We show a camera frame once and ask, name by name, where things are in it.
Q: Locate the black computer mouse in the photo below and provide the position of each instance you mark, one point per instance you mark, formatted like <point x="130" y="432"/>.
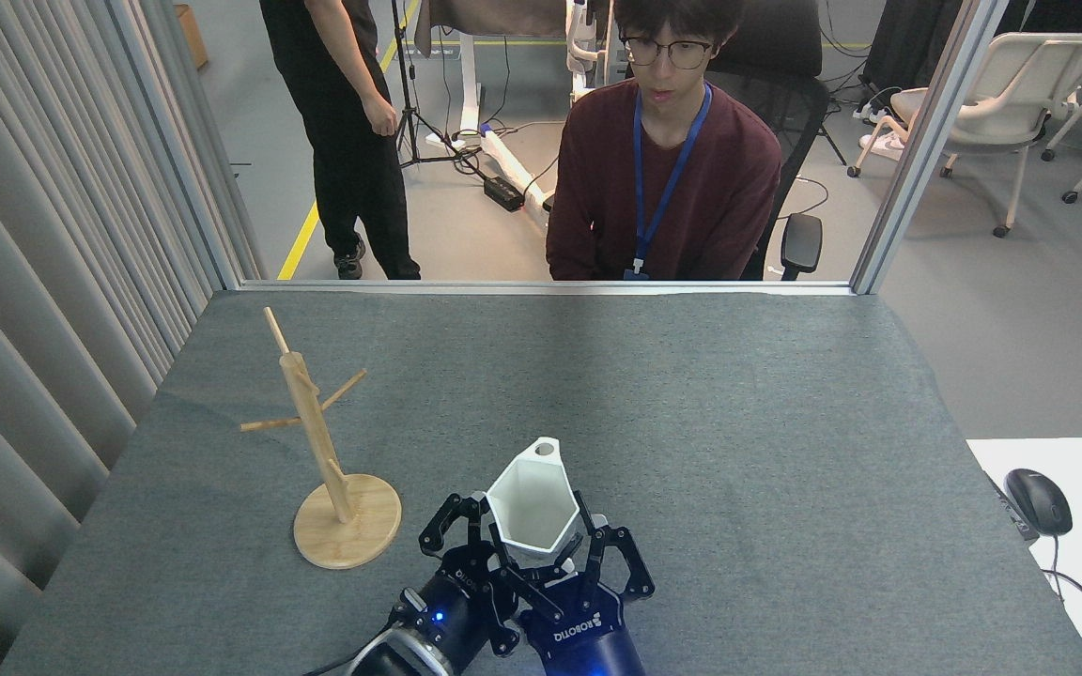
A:
<point x="1039" y="502"/>

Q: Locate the black tripod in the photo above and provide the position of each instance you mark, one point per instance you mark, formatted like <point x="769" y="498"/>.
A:
<point x="407" y="94"/>

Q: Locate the wooden cup rack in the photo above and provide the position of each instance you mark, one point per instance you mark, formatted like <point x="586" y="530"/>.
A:
<point x="348" y="526"/>

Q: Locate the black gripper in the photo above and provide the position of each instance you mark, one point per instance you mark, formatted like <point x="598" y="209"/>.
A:
<point x="588" y="638"/>
<point x="456" y="606"/>

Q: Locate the standing person's hand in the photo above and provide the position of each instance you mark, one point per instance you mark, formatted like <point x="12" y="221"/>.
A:
<point x="381" y="115"/>

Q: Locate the blue name badge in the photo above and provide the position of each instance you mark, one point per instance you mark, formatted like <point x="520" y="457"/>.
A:
<point x="636" y="274"/>

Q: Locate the black power strip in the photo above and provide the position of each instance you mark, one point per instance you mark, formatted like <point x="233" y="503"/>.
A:
<point x="503" y="193"/>

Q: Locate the small black device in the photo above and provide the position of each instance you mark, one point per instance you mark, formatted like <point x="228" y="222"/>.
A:
<point x="1013" y="512"/>

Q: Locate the grey pleated curtain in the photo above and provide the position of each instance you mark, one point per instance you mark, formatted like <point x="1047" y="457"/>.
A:
<point x="43" y="282"/>

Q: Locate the standing person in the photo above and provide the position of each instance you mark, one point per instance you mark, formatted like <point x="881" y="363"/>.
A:
<point x="344" y="113"/>

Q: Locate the seated person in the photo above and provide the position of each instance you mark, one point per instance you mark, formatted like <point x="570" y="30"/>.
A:
<point x="663" y="188"/>

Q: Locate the black office chair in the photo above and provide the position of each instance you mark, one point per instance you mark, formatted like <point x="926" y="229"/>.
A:
<point x="785" y="103"/>

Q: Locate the white hexagonal cup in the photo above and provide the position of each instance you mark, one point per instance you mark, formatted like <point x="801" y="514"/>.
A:
<point x="532" y="507"/>

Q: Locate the white wheeled stand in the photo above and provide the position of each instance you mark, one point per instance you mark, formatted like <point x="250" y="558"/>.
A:
<point x="586" y="47"/>

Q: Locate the brown-topped white-legged desk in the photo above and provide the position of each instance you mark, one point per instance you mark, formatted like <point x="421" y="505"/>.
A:
<point x="503" y="23"/>

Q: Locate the black-framed glasses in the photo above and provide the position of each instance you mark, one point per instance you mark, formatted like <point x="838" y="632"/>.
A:
<point x="668" y="52"/>

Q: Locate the white chair with armrests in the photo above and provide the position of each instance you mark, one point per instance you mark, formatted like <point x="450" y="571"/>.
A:
<point x="1001" y="89"/>

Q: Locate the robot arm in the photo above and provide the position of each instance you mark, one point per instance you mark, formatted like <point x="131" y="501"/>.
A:
<point x="400" y="657"/>

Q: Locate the cardboard box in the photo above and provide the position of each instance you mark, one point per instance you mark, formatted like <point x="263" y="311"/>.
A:
<point x="192" y="36"/>

